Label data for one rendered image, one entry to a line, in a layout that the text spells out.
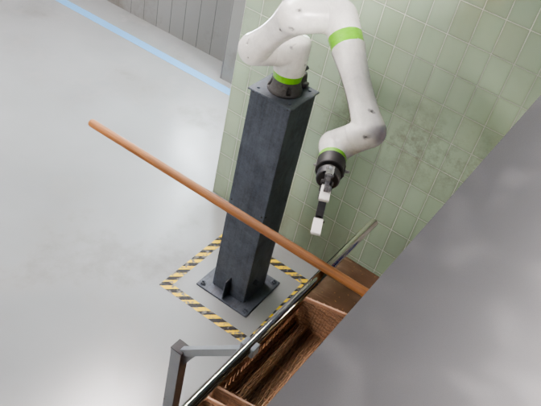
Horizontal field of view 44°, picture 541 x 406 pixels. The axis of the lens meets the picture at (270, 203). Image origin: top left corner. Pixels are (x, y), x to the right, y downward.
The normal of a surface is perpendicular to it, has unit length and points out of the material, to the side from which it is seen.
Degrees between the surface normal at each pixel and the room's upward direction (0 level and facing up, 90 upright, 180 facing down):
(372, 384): 0
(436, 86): 90
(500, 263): 0
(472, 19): 90
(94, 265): 0
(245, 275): 90
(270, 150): 90
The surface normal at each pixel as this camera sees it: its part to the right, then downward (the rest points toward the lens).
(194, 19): -0.56, 0.45
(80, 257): 0.18, -0.75
